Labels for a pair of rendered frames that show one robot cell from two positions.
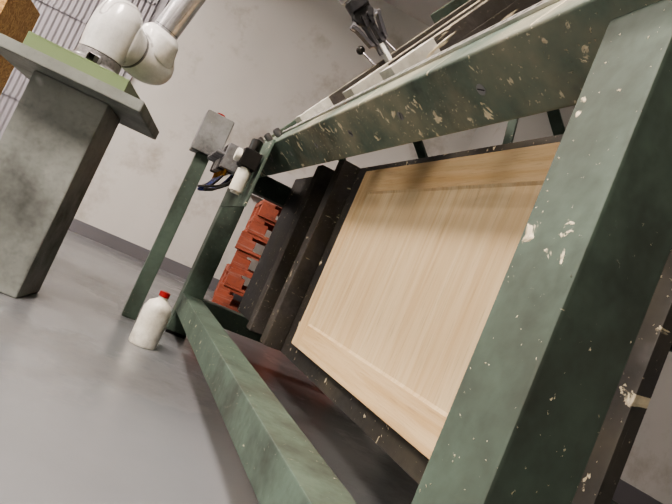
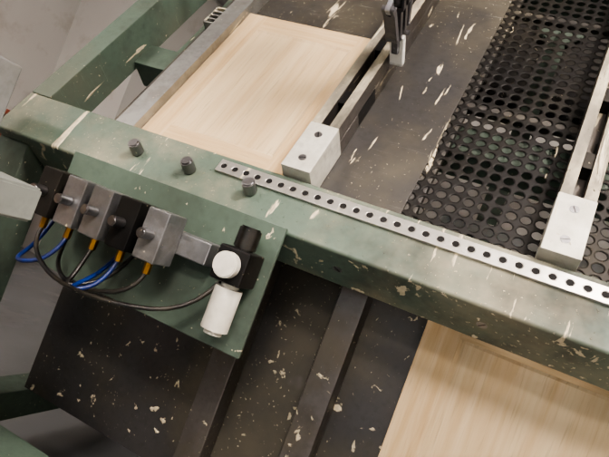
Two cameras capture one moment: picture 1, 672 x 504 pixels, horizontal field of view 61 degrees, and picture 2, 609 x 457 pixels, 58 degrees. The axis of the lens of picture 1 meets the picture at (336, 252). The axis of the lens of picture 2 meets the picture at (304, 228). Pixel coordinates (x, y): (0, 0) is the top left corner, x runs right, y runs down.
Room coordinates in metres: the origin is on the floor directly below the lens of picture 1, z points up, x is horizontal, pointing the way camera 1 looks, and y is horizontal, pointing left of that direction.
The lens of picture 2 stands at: (1.17, 1.03, 0.80)
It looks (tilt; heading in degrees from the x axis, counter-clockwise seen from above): 2 degrees up; 311
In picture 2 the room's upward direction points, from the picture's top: 21 degrees clockwise
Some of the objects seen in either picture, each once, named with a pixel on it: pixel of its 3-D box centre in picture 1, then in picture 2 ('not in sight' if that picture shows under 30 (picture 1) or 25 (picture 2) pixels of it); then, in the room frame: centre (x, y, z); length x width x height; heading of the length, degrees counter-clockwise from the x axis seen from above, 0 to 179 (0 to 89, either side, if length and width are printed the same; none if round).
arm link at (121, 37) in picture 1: (115, 30); not in sight; (2.00, 1.04, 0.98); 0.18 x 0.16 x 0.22; 161
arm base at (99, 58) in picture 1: (95, 62); not in sight; (1.97, 1.04, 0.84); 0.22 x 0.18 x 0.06; 16
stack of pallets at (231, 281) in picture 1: (299, 275); not in sight; (5.06, 0.21, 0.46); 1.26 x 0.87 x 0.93; 101
